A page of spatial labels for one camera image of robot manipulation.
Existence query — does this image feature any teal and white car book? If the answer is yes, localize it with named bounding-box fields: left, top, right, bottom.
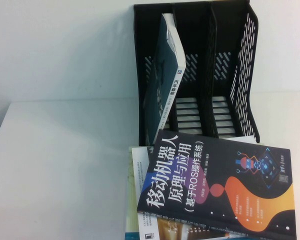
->
left=142, top=12, right=187, bottom=146

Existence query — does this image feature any dark mobile robot book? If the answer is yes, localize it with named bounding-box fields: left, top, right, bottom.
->
left=136, top=128, right=298, bottom=239

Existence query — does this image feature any white self-driving book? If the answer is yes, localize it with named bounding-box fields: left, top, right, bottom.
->
left=131, top=134, right=260, bottom=238

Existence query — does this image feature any pale green book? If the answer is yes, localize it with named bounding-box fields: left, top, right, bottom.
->
left=124, top=145, right=241, bottom=240

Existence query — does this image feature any black plastic book stand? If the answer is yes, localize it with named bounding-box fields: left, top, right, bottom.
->
left=133, top=2, right=262, bottom=147

